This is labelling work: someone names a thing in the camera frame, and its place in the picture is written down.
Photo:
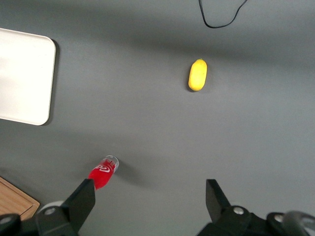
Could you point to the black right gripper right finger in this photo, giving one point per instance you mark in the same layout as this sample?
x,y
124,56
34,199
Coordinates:
x,y
217,206

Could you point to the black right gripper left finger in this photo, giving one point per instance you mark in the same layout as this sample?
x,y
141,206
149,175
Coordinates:
x,y
78,204

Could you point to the cream plastic tray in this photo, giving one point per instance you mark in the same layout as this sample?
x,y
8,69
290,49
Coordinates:
x,y
24,76

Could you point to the red cola bottle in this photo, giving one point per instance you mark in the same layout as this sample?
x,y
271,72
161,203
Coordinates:
x,y
102,173

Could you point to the wooden two-drawer cabinet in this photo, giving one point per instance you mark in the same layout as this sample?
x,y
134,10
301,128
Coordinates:
x,y
12,199

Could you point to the yellow lemon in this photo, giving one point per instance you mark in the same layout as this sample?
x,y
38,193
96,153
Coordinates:
x,y
198,75

